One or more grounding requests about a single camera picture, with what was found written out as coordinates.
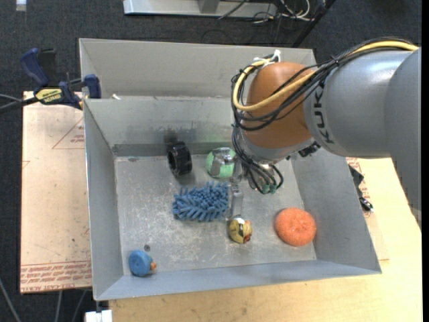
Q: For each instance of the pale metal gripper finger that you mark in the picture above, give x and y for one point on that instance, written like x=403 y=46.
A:
x=219 y=158
x=236 y=201

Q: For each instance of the green ball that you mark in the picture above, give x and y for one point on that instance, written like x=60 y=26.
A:
x=225 y=171

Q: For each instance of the yellow toy duck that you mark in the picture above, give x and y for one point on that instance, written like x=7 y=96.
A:
x=240 y=230

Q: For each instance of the blue noodle cloth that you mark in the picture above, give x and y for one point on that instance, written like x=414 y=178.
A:
x=201 y=202

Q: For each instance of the orange round sponge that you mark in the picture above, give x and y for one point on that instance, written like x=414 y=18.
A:
x=295 y=227

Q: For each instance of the grey metal bin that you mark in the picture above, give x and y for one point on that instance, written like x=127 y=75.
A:
x=157 y=233

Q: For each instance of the blue toy duck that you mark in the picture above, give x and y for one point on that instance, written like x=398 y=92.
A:
x=140 y=263

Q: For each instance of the brown cardboard board, red print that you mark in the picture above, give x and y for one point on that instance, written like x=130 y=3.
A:
x=53 y=196

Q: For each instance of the black cylinder on white bracket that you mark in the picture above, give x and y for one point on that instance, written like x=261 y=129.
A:
x=308 y=150

